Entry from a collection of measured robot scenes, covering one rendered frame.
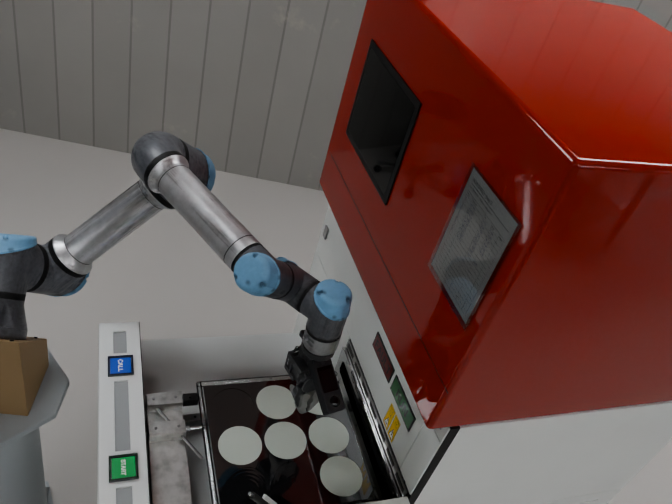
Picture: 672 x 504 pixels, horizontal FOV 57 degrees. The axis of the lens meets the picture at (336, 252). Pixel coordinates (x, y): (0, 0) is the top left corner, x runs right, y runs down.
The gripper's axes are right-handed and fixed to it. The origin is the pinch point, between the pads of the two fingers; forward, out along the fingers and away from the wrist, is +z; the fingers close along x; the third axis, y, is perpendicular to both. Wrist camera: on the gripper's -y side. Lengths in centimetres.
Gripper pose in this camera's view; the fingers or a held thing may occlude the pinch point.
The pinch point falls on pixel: (305, 411)
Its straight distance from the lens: 143.2
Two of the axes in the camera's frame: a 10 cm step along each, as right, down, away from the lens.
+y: -5.0, -6.1, 6.1
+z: -2.2, 7.7, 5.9
